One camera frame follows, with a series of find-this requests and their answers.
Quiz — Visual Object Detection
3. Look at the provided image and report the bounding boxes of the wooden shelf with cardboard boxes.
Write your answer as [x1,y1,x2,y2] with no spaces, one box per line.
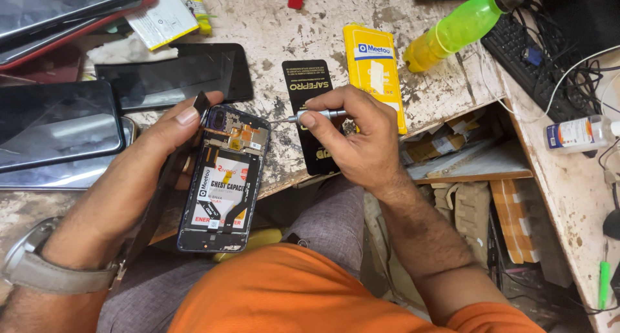
[399,105,534,186]

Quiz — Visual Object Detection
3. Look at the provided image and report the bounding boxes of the blue plug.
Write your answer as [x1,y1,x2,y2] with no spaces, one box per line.
[522,47,543,67]

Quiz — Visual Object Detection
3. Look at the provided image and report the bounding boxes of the silver wristwatch with grey strap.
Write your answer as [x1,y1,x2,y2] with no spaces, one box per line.
[0,216,128,296]

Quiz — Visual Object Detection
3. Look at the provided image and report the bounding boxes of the black flat packet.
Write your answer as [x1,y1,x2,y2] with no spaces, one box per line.
[281,59,347,177]

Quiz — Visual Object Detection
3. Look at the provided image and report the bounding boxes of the smartphone in red case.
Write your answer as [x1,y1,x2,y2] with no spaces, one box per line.
[0,0,159,73]

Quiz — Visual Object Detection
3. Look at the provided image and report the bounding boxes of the green pen tool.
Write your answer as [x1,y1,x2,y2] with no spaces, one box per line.
[597,240,612,311]

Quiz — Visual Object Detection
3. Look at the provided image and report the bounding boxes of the black smartphone with dark screen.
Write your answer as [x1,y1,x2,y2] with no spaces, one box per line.
[0,0,154,39]

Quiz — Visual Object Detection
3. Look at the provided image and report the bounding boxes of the yellow glue tube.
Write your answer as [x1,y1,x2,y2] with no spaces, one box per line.
[173,0,214,36]

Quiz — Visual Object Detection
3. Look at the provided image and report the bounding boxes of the white phone battery yellow edge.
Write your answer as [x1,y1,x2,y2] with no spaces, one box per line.
[124,0,201,52]

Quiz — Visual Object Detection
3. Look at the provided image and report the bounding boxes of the person's grey trousers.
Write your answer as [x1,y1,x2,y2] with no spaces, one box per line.
[96,174,366,333]

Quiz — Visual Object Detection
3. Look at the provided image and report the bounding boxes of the blue smartphone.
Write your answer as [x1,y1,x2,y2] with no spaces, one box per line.
[176,105,272,254]

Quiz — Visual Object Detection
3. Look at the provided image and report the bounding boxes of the person's right hand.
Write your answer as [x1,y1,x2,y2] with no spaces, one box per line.
[299,85,413,199]

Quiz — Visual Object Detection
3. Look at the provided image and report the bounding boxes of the black glossy smartphone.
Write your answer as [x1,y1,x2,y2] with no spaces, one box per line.
[0,80,127,174]

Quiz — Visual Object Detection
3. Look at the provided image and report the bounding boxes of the black computer keyboard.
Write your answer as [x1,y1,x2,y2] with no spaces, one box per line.
[480,13,597,124]

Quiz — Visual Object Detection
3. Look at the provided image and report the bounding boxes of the green plastic bottle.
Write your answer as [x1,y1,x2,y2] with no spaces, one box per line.
[402,0,527,74]

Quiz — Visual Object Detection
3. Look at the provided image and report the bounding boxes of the white crumpled cloth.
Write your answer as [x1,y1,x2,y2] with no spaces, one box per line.
[86,32,179,66]

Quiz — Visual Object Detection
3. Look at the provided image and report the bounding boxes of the yellow stool seat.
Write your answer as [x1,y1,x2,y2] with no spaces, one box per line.
[212,227,284,264]

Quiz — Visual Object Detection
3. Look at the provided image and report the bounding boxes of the black phone back cover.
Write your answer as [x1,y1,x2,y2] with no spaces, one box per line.
[110,91,212,291]

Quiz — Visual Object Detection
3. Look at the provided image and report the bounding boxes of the yellow flat packet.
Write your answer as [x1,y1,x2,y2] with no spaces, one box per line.
[342,24,409,136]

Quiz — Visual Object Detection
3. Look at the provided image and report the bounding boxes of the tangle of black cables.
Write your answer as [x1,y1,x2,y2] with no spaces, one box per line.
[522,0,620,112]

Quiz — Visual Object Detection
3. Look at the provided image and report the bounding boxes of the white cable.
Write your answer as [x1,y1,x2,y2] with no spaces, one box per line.
[479,45,620,124]

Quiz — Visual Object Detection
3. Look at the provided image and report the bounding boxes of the person's orange shirt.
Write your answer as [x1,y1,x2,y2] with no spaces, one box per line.
[167,242,547,333]

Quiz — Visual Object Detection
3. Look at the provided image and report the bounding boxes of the person's left hand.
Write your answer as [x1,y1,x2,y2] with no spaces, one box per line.
[41,91,226,275]

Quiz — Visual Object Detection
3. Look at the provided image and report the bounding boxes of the black phone display panel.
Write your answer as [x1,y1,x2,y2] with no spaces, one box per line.
[94,43,254,113]

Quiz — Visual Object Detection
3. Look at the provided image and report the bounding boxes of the small clear bottle blue label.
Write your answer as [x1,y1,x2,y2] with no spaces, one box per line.
[546,114,620,155]

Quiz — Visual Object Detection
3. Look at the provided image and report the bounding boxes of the silver smartphone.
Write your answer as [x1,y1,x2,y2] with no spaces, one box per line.
[0,116,140,191]

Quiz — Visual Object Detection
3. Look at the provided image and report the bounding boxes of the heap of cartons under desk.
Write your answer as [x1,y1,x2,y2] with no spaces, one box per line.
[429,178,574,290]

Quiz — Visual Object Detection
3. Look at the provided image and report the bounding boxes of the silver precision screwdriver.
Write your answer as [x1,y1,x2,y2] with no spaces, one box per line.
[270,108,347,126]

